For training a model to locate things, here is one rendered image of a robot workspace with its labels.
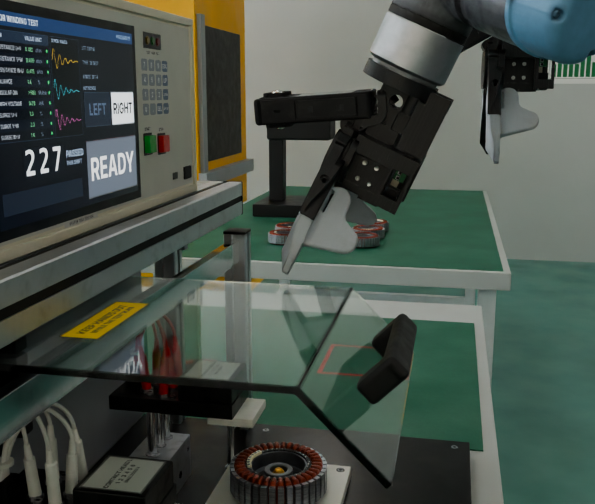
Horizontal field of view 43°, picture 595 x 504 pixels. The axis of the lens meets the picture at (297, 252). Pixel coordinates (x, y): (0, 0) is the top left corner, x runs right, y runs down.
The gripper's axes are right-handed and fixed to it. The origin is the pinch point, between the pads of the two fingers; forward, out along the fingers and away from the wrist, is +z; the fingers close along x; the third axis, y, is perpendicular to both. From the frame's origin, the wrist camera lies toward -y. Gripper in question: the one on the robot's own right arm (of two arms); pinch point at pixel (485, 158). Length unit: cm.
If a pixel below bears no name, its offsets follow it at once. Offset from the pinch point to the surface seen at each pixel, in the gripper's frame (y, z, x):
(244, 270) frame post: -31.0, 15.2, -2.2
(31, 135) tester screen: -36, -5, -46
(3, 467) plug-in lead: -41, 22, -46
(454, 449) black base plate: -2.4, 38.3, -3.2
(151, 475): -29, 23, -44
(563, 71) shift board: 83, -23, 485
